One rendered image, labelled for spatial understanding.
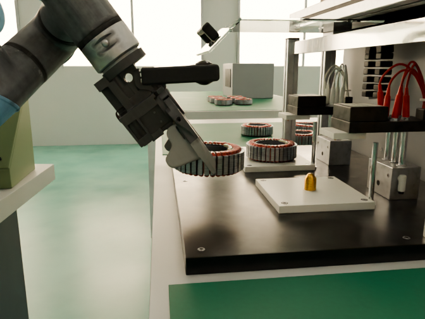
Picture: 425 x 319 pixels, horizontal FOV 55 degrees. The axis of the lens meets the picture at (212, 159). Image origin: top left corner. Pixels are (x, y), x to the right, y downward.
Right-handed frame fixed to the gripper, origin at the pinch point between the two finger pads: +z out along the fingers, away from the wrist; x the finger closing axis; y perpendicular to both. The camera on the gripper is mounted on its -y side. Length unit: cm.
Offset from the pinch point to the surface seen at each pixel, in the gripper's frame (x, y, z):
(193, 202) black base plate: 0.9, 6.5, 3.7
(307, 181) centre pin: 0.6, -10.4, 12.4
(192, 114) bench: -157, -2, 14
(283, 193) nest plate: 1.9, -5.9, 11.1
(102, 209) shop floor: -218, 90, 39
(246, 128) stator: -72, -14, 17
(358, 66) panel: -36, -42, 12
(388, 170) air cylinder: 2.7, -21.8, 18.2
